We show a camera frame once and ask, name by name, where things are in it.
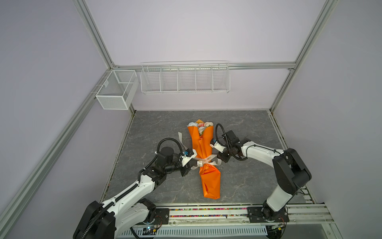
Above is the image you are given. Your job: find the white printed ribbon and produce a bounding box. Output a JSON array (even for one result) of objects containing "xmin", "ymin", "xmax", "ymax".
[{"xmin": 184, "ymin": 126, "xmax": 222, "ymax": 169}]

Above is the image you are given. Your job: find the orange wrapping paper sheet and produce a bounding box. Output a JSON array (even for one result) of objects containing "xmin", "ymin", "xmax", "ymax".
[{"xmin": 188, "ymin": 119, "xmax": 221, "ymax": 200}]

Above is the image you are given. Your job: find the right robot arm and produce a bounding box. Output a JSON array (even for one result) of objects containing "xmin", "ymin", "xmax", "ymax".
[{"xmin": 210, "ymin": 123, "xmax": 312, "ymax": 222}]

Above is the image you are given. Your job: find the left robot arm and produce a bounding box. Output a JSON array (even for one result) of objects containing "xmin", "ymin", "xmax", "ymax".
[{"xmin": 73, "ymin": 137, "xmax": 197, "ymax": 239}]

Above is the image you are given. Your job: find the small white mesh basket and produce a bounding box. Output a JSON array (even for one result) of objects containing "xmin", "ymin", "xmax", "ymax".
[{"xmin": 96, "ymin": 70, "xmax": 139, "ymax": 110}]

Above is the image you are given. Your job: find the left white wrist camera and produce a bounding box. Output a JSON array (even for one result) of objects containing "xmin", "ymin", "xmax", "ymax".
[{"xmin": 181, "ymin": 149, "xmax": 197, "ymax": 167}]

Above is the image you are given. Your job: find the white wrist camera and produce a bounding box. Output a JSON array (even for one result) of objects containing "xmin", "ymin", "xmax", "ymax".
[
  {"xmin": 210, "ymin": 138, "xmax": 226, "ymax": 153},
  {"xmin": 181, "ymin": 149, "xmax": 197, "ymax": 167}
]

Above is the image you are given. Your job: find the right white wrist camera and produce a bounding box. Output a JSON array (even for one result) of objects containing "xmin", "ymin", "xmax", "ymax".
[{"xmin": 210, "ymin": 138, "xmax": 226, "ymax": 153}]

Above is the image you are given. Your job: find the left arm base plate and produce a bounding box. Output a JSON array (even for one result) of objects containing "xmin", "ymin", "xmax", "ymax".
[{"xmin": 139, "ymin": 208, "xmax": 170, "ymax": 225}]

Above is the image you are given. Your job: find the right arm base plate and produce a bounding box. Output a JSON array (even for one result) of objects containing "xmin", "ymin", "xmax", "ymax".
[{"xmin": 247, "ymin": 206, "xmax": 289, "ymax": 223}]

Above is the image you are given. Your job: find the long white wire basket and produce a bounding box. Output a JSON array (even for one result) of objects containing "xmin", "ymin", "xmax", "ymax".
[{"xmin": 140, "ymin": 61, "xmax": 231, "ymax": 94}]

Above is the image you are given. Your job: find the aluminium front rail frame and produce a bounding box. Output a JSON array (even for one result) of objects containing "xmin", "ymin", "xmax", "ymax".
[{"xmin": 116, "ymin": 204, "xmax": 342, "ymax": 239}]

